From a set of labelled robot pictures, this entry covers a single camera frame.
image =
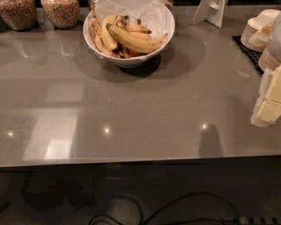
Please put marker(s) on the glass jar of nuts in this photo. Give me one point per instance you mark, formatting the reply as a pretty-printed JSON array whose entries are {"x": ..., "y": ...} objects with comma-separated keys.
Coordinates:
[
  {"x": 63, "y": 14},
  {"x": 19, "y": 15}
]

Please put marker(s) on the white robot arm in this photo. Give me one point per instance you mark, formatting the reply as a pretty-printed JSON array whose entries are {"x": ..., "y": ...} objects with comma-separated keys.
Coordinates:
[{"x": 275, "y": 41}]

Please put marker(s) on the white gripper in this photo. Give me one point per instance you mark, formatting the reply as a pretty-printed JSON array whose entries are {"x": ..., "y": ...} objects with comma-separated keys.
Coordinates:
[{"x": 266, "y": 113}]

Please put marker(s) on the left curved yellow banana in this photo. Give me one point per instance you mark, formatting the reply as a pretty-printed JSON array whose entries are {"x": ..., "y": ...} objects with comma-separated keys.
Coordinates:
[{"x": 108, "y": 40}]

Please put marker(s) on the white sign stand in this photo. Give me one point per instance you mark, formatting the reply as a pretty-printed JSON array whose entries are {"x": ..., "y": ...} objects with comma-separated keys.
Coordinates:
[{"x": 211, "y": 11}]

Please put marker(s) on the white paper liner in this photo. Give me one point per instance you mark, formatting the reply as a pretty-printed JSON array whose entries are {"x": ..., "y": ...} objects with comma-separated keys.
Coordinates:
[{"x": 153, "y": 14}]

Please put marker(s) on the spotted brown banana at rim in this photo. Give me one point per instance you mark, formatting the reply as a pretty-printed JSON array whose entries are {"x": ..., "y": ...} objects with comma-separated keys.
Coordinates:
[{"x": 95, "y": 33}]

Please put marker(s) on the black mesh mat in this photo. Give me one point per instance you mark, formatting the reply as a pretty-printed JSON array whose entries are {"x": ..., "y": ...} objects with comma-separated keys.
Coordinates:
[{"x": 252, "y": 56}]

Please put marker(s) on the white ceramic bowl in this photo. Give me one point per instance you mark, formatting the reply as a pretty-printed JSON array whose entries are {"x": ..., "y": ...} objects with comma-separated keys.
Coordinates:
[{"x": 121, "y": 62}]

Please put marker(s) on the large front yellow banana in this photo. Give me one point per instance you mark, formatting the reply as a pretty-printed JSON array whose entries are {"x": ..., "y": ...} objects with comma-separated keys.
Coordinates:
[{"x": 136, "y": 44}]

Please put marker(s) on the orange banana behind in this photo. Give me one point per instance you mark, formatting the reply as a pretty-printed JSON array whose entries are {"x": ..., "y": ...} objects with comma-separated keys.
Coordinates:
[{"x": 139, "y": 31}]

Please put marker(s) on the left glass jar of nuts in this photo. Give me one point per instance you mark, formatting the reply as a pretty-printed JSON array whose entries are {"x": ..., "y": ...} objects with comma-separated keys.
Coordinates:
[{"x": 19, "y": 15}]

